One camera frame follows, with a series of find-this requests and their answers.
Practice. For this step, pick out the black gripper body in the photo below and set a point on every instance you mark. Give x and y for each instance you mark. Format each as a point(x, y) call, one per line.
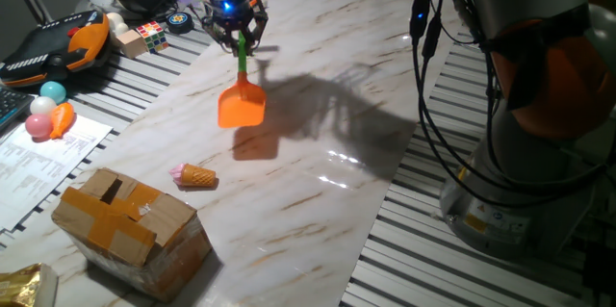
point(231, 11)

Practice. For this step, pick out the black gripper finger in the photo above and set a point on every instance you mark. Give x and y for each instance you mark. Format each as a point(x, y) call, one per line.
point(225, 40)
point(257, 30)

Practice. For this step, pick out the orange green toy shovel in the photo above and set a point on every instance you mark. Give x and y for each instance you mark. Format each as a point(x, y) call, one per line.
point(242, 105)

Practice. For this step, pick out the toy ice cream cone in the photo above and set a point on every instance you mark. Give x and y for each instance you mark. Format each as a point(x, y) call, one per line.
point(197, 175)

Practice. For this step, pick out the silver orange robot arm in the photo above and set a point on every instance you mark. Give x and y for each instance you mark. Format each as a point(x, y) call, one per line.
point(539, 105)

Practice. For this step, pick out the black round puck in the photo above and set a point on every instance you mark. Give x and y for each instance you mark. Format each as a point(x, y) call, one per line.
point(179, 22)

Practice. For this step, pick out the rubiks cube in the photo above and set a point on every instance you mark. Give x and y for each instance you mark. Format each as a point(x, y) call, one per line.
point(152, 36)

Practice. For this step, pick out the wooden cube block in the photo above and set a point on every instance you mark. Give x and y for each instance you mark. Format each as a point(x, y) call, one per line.
point(131, 44)

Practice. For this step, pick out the white round figure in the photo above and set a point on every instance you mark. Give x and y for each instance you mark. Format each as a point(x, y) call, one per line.
point(115, 22)

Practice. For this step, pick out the black orange teach pendant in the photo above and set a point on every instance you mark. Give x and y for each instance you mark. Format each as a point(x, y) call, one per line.
point(48, 49)

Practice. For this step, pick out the teal ball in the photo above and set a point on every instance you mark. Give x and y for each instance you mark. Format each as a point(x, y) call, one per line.
point(53, 91)

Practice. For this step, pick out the orange toy carrot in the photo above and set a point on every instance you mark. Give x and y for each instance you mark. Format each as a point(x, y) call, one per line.
point(62, 119)

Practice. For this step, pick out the white ball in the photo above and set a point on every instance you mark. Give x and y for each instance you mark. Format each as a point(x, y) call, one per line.
point(42, 105)

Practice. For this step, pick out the pink ball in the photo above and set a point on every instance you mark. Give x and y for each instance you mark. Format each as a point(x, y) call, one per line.
point(38, 125)

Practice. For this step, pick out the marble pattern mat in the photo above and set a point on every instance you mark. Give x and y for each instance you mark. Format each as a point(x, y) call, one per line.
point(313, 230)

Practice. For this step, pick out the cardboard box with orange tape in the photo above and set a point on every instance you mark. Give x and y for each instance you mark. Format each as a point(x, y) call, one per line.
point(125, 230)

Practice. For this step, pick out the printed paper sheet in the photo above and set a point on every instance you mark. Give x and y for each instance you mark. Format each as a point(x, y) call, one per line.
point(38, 167)

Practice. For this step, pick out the gold foil packet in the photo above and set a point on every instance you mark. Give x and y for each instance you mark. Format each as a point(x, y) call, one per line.
point(24, 288)

